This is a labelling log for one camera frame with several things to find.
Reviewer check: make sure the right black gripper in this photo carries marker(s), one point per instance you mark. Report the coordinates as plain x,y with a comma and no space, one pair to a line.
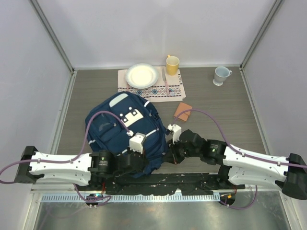
172,155

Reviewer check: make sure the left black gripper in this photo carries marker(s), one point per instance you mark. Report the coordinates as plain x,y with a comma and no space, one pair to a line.
129,151

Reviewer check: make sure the brown leather wallet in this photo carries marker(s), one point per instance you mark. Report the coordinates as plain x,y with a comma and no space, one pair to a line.
183,112

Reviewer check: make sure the navy blue student backpack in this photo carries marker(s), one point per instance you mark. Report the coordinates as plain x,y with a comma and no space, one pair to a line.
109,121

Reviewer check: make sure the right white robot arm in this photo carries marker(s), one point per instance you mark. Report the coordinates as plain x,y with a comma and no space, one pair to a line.
239,166

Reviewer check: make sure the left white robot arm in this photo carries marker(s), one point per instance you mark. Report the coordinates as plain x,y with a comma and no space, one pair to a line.
89,169

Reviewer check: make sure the patterned cloth placemat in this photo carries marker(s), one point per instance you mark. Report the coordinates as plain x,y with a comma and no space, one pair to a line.
158,92

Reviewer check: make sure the light blue footed cup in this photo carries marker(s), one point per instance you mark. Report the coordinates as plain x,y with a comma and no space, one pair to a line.
220,75

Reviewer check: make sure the yellow ceramic mug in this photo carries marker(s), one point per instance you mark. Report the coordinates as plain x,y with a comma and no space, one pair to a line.
172,64

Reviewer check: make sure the white paper plate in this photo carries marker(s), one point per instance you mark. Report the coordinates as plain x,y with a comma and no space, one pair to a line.
141,76

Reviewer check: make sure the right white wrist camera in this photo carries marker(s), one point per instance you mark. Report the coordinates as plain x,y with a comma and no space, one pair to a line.
176,131

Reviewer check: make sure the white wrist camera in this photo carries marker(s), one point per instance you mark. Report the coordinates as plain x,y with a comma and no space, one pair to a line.
136,142
176,131

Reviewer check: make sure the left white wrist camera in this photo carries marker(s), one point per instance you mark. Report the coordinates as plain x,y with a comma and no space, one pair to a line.
136,142

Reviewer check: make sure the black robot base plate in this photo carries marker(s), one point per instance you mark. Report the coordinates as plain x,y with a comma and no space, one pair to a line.
161,184

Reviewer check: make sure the slotted cable duct rail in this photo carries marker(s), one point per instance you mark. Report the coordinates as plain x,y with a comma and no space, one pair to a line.
176,197

